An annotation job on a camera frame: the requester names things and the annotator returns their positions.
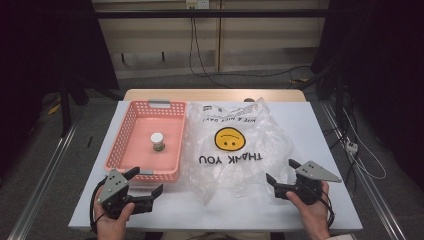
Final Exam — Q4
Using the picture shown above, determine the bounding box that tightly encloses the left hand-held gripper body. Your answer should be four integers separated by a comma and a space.
97, 168, 154, 220

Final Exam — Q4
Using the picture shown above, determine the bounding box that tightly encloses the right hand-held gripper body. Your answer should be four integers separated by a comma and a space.
274, 160, 343, 205

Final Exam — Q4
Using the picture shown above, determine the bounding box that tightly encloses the pink plastic basket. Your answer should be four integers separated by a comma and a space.
103, 99, 188, 184

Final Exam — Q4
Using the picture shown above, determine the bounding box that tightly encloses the small white-capped bottle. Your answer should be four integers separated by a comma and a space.
150, 132, 166, 152

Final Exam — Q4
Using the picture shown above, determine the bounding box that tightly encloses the clear smiley plastic bag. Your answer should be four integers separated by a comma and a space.
181, 97, 294, 206

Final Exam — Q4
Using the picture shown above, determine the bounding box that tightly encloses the person's left hand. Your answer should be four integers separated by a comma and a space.
93, 196, 136, 240

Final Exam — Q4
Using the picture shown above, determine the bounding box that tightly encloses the person's right hand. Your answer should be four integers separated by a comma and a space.
285, 181, 331, 240

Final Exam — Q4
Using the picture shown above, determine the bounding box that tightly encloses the white power strip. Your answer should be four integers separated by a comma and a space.
344, 141, 360, 155

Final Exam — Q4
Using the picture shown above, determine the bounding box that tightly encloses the white table mat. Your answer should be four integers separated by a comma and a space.
68, 100, 364, 233

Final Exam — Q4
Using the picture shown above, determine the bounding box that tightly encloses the black metal stand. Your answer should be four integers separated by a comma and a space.
57, 75, 90, 138

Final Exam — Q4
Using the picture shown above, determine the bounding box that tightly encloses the wooden table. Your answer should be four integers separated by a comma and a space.
123, 88, 307, 103

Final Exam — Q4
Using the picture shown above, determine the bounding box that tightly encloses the black curtain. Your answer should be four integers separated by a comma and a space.
0, 0, 120, 174
312, 0, 424, 193

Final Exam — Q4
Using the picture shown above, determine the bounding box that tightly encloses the black horizontal bar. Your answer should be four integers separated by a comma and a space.
94, 9, 329, 19

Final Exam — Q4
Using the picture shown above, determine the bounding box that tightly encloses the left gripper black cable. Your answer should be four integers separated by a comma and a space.
89, 179, 105, 234

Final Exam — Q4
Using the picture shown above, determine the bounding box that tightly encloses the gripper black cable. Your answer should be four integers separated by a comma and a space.
319, 189, 336, 230
89, 179, 105, 234

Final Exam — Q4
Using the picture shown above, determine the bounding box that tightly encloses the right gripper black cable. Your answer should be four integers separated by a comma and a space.
319, 189, 336, 230

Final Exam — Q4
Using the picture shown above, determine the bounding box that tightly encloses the metal floor rail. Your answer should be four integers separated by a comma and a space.
8, 123, 81, 240
320, 101, 407, 240

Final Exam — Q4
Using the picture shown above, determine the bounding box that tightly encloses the white cable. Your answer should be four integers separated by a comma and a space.
342, 109, 388, 181

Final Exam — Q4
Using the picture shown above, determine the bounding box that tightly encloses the black hanging cable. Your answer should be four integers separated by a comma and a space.
188, 16, 231, 89

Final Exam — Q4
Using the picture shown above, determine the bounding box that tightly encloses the white wall outlet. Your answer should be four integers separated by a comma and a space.
185, 0, 210, 10

